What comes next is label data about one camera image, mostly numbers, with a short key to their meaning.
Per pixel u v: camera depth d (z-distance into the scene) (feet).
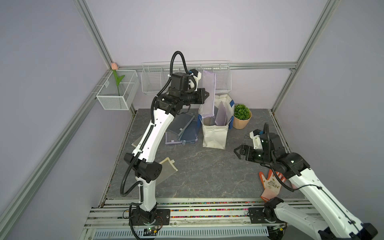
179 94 1.74
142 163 1.51
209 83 2.47
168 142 3.34
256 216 2.43
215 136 2.96
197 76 2.06
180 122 3.67
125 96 2.54
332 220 1.33
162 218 2.42
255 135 2.13
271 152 1.72
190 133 3.52
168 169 2.95
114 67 2.93
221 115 3.37
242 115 3.34
